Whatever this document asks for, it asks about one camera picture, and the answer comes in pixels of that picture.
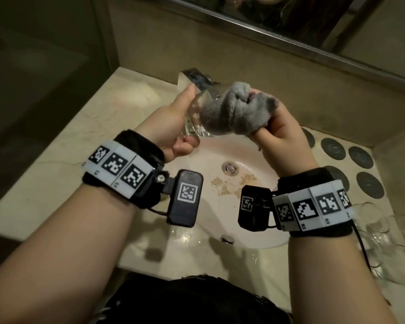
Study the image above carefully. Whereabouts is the person's left hand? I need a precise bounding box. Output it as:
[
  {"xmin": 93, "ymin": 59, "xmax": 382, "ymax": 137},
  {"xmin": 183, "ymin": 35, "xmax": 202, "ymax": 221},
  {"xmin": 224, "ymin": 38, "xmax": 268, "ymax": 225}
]
[{"xmin": 134, "ymin": 85, "xmax": 200, "ymax": 164}]

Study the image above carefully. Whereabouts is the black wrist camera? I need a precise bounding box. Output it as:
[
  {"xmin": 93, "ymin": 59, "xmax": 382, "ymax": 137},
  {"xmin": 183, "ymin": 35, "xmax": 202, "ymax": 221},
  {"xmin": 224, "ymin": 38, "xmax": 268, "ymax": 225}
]
[
  {"xmin": 238, "ymin": 185, "xmax": 275, "ymax": 232},
  {"xmin": 162, "ymin": 169, "xmax": 204, "ymax": 228}
]

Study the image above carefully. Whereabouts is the person's right forearm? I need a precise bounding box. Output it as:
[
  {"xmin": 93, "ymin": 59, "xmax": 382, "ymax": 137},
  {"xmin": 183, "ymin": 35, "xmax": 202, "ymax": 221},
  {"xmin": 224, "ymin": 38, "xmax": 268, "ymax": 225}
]
[{"xmin": 286, "ymin": 229, "xmax": 398, "ymax": 324}]

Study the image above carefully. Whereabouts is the chrome faucet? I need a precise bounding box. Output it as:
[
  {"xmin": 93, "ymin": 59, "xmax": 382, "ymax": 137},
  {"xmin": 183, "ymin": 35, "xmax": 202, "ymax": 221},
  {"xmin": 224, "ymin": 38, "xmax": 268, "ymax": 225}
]
[{"xmin": 180, "ymin": 68, "xmax": 214, "ymax": 92}]

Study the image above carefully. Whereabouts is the white sink basin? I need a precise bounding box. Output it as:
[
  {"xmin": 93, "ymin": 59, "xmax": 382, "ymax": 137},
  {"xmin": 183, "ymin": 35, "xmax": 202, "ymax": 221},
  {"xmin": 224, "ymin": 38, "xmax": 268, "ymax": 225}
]
[{"xmin": 167, "ymin": 131, "xmax": 291, "ymax": 250}]

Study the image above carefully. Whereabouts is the black marker-tag wristband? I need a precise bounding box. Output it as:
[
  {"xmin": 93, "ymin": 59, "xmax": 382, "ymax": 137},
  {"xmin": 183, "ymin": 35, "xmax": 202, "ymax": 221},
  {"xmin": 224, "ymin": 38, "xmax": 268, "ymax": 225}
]
[
  {"xmin": 82, "ymin": 130, "xmax": 167, "ymax": 209},
  {"xmin": 273, "ymin": 167, "xmax": 357, "ymax": 239}
]

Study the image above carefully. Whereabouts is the gray cleaning cloth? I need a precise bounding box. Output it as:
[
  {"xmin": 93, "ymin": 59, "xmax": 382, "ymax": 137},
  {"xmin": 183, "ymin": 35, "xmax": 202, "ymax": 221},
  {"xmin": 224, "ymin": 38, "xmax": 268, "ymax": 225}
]
[{"xmin": 200, "ymin": 81, "xmax": 279, "ymax": 137}]

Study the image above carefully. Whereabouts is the clear drinking glass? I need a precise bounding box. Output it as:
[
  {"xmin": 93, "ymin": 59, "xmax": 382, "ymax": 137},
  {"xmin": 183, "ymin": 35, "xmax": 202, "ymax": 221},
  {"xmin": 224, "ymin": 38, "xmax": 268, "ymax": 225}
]
[{"xmin": 177, "ymin": 72, "xmax": 238, "ymax": 139}]

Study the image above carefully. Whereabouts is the round black coaster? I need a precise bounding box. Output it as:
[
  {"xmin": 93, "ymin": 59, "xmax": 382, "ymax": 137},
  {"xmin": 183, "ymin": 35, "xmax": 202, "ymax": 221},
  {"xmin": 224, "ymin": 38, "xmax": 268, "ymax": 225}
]
[
  {"xmin": 320, "ymin": 137, "xmax": 347, "ymax": 160},
  {"xmin": 324, "ymin": 165, "xmax": 350, "ymax": 193},
  {"xmin": 348, "ymin": 146, "xmax": 375, "ymax": 170},
  {"xmin": 301, "ymin": 127, "xmax": 316, "ymax": 149},
  {"xmin": 356, "ymin": 171, "xmax": 385, "ymax": 200}
]

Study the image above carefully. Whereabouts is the person's black clothing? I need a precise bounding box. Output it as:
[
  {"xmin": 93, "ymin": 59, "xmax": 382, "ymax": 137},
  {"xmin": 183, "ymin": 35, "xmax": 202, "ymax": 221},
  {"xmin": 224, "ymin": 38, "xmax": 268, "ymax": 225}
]
[{"xmin": 94, "ymin": 274, "xmax": 293, "ymax": 324}]

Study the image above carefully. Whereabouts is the framed wall mirror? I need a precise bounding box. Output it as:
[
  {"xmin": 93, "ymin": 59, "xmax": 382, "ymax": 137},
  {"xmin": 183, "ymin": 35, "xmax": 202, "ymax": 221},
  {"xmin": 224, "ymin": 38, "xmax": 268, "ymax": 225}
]
[{"xmin": 153, "ymin": 0, "xmax": 405, "ymax": 95}]

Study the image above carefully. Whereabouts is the black cable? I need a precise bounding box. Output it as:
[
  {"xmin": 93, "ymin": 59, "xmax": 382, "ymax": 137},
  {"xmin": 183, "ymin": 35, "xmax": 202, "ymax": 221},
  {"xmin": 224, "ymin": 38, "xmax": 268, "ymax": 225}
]
[{"xmin": 352, "ymin": 222, "xmax": 372, "ymax": 271}]

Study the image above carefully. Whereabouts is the person's left forearm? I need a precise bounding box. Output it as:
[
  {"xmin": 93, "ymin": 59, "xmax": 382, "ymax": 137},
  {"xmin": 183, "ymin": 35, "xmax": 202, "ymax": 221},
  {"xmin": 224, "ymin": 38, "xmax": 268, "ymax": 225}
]
[{"xmin": 0, "ymin": 180, "xmax": 140, "ymax": 324}]

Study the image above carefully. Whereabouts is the person's right hand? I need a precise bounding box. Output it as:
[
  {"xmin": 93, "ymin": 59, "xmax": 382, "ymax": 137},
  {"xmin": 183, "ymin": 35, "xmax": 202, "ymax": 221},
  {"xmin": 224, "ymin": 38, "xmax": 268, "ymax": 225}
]
[{"xmin": 252, "ymin": 99, "xmax": 320, "ymax": 178}]

